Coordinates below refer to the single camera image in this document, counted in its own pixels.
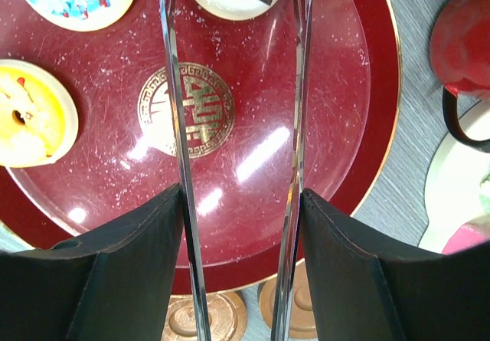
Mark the three-tier cream cake stand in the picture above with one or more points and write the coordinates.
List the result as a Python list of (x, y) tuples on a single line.
[(452, 191)]

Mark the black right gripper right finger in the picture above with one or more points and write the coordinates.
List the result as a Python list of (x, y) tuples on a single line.
[(366, 285)]

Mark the round red lacquer tray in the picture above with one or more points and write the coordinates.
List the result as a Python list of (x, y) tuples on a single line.
[(239, 93)]

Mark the brown wooden saucer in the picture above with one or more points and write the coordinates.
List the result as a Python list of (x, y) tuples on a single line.
[(302, 320), (227, 315)]

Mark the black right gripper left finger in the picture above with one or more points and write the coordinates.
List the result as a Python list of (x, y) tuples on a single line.
[(111, 283)]

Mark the yellow frosted donut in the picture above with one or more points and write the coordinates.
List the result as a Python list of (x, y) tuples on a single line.
[(39, 119)]

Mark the red ceramic mug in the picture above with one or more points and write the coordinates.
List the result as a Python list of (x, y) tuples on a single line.
[(459, 57)]

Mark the brown wooden saucer front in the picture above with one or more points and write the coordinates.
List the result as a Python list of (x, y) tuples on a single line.
[(227, 315)]

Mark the pink swirl roll cake front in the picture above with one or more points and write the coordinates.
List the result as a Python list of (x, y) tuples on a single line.
[(467, 236)]

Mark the brown wooden saucer left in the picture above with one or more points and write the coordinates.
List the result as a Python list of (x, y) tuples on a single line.
[(302, 320)]

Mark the green swirl roll cake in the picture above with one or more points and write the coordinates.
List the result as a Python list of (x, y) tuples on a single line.
[(484, 193)]

